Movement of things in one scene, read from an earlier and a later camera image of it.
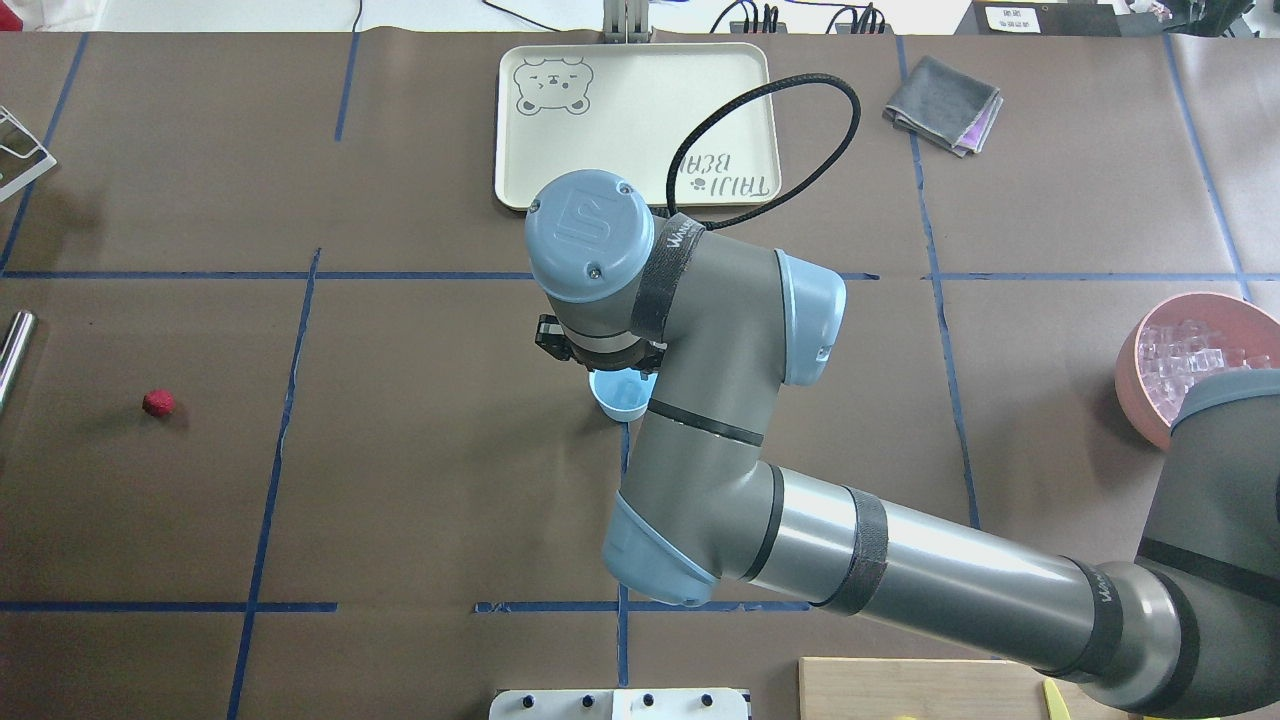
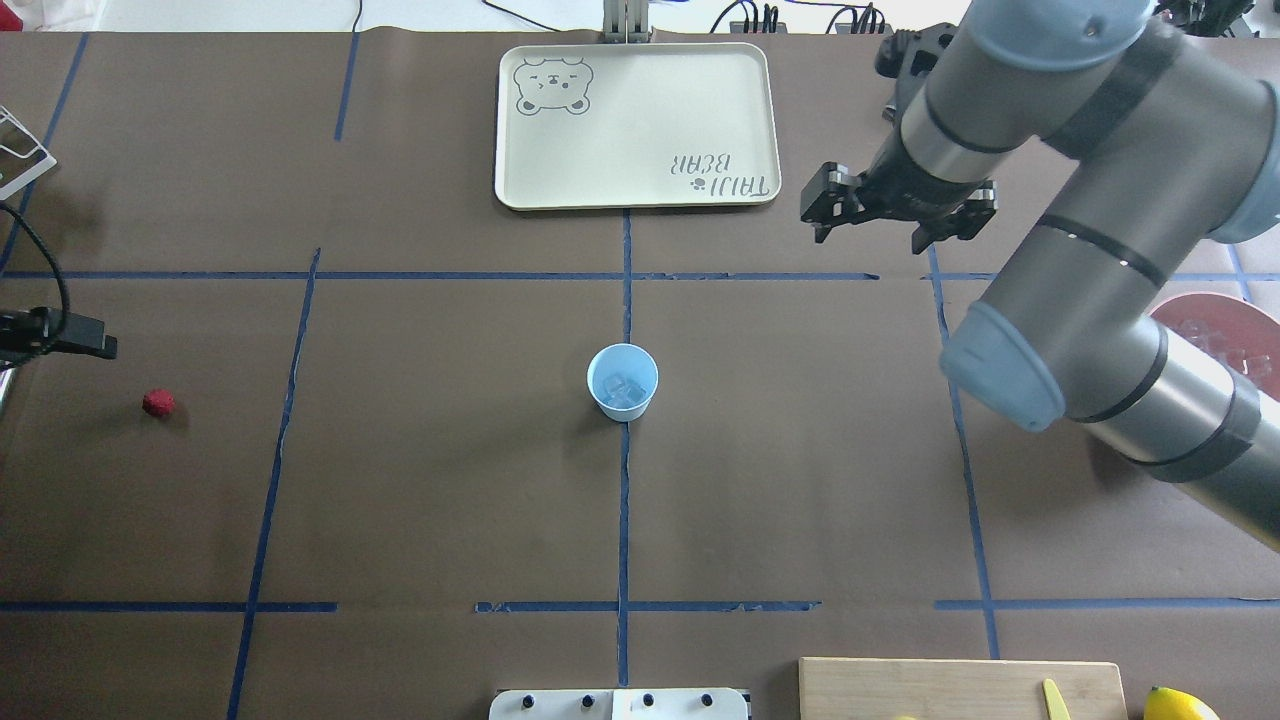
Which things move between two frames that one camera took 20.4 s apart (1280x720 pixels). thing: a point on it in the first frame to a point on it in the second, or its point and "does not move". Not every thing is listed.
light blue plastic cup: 621,394 does not move
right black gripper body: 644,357 to 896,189
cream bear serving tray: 627,108 does not move
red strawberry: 159,402 does not move
